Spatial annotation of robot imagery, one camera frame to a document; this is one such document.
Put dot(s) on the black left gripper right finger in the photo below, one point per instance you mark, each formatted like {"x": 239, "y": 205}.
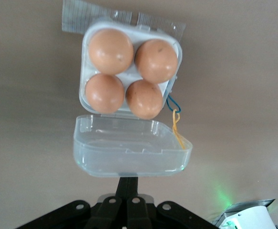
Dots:
{"x": 138, "y": 212}

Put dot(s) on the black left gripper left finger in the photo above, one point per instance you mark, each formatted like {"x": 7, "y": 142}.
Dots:
{"x": 112, "y": 212}

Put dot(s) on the clear plastic egg box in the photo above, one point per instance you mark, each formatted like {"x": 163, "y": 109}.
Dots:
{"x": 129, "y": 162}

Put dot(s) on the brown egg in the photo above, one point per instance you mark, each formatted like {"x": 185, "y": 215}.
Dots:
{"x": 110, "y": 51}
{"x": 144, "y": 99}
{"x": 104, "y": 93}
{"x": 156, "y": 60}

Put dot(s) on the yellow rubber band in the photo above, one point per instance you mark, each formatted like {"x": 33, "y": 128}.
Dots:
{"x": 174, "y": 126}

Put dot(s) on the brown table cover sheet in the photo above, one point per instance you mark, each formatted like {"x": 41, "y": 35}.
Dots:
{"x": 22, "y": 95}

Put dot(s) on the clear tape strip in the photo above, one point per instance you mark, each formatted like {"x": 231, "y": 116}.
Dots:
{"x": 76, "y": 16}

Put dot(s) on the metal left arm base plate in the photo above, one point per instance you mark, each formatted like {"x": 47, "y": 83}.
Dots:
{"x": 248, "y": 203}

